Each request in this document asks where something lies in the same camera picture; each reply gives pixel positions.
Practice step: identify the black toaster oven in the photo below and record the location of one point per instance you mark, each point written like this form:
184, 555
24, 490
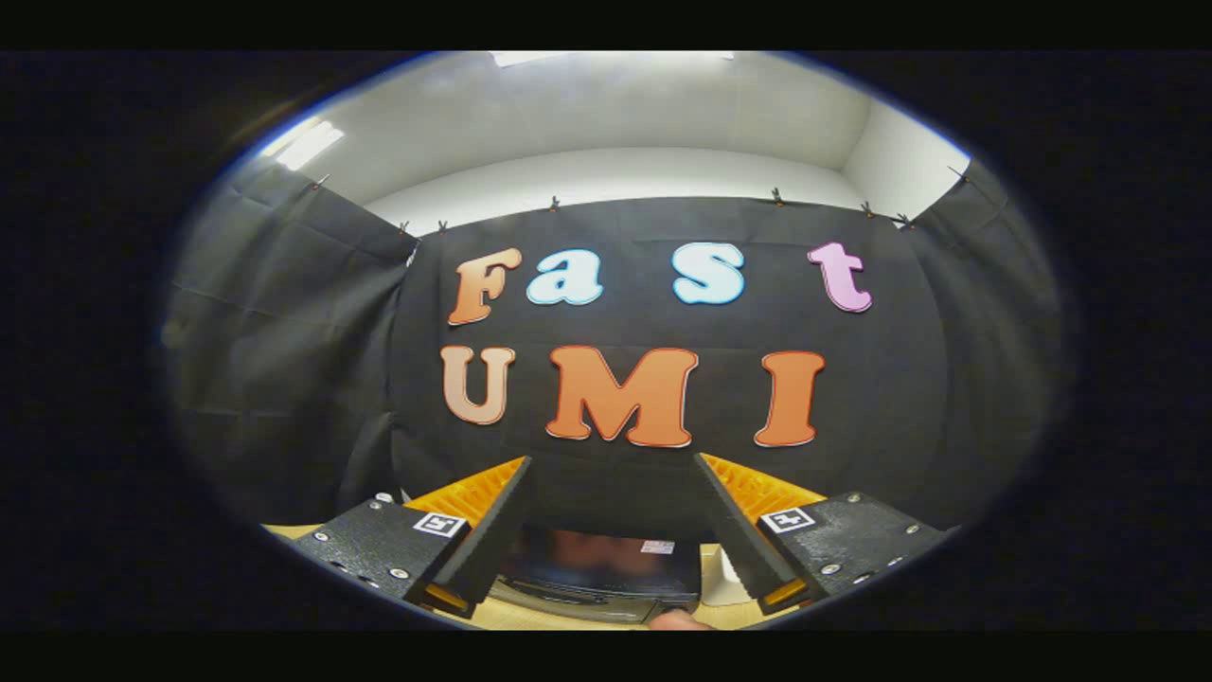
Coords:
597, 583

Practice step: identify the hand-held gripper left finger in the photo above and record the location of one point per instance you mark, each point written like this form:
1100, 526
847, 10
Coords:
492, 540

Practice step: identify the wide ceiling light panel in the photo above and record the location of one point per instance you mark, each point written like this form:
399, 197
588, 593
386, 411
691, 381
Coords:
615, 56

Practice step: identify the white boxy appliance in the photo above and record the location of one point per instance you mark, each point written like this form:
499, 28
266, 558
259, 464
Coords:
727, 589

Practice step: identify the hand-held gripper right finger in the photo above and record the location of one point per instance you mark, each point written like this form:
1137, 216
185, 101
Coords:
743, 545

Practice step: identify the small ceiling light panel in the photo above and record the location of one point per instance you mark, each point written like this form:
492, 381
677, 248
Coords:
308, 144

